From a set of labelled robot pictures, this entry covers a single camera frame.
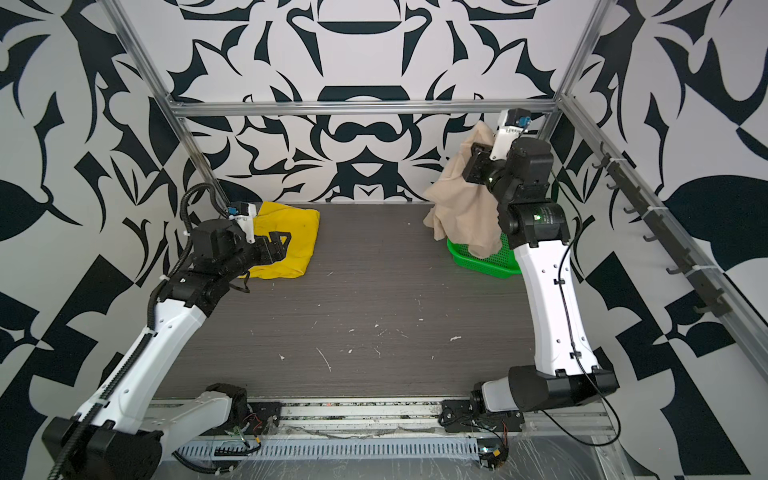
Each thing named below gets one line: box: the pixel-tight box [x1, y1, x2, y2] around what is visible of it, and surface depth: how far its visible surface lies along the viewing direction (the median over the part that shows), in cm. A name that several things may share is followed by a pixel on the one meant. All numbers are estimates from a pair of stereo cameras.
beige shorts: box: [424, 121, 502, 259], surface depth 75 cm
